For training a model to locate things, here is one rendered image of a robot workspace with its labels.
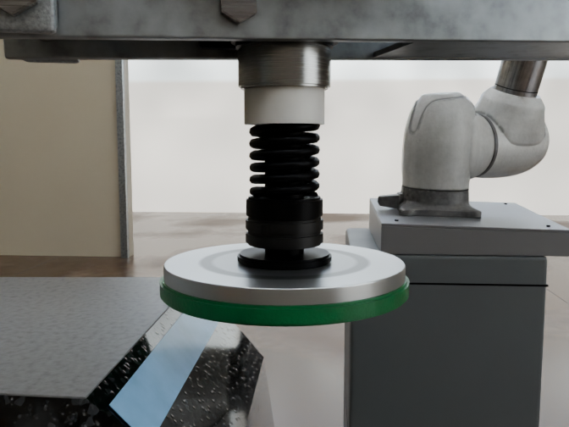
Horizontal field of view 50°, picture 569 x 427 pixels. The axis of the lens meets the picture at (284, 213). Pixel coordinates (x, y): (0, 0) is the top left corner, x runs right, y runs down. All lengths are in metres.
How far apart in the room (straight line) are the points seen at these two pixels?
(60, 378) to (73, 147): 5.39
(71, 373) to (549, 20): 0.47
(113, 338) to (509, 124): 1.15
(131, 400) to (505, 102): 1.22
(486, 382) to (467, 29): 0.97
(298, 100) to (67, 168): 5.38
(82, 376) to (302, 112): 0.26
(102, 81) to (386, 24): 5.29
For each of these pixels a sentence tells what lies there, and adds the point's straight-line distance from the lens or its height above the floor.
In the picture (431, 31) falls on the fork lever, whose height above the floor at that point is 1.12.
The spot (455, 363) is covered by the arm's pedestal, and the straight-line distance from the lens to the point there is 1.36.
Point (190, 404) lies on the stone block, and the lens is 0.52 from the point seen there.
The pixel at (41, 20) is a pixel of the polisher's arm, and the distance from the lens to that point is 0.45.
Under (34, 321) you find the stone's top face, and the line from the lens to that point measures 0.61.
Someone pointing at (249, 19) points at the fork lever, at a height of 1.12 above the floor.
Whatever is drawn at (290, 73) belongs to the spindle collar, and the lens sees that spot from 0.50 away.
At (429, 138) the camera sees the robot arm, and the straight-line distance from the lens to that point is 1.39.
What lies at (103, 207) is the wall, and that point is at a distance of 5.75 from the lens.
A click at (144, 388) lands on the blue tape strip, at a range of 0.48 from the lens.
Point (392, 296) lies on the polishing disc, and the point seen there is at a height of 0.91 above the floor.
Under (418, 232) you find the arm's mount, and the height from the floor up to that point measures 0.85.
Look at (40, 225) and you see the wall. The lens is 6.01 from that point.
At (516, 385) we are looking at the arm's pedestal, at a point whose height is 0.53.
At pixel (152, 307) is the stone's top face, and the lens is 0.62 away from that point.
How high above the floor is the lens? 1.03
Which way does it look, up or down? 7 degrees down
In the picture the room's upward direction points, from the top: straight up
